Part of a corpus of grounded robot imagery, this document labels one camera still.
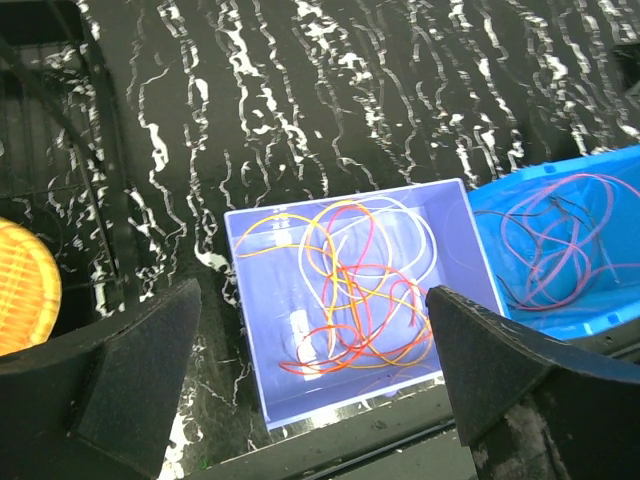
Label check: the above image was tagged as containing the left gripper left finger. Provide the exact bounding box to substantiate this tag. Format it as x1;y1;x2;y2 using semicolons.
1;279;201;479

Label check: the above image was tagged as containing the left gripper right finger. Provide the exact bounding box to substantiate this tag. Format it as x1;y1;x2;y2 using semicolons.
426;286;639;479

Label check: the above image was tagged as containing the white cable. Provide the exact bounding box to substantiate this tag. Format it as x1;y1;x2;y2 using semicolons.
297;197;439;359

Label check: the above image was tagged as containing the red cable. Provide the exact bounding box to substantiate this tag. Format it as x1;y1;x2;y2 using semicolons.
499;173;640;311

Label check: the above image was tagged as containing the black cable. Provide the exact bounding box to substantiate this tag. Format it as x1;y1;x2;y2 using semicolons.
473;194;586;306

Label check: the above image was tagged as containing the orange woven plate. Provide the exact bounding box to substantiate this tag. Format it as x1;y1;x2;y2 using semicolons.
1;218;62;355

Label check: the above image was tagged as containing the blue plastic bin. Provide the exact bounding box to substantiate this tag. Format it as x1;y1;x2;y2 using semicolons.
469;146;639;340

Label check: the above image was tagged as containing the purple plastic bin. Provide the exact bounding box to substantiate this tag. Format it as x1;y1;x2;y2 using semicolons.
224;179;503;430

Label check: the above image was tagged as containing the black wire dish rack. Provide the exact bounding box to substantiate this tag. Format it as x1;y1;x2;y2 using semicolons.
1;1;137;318

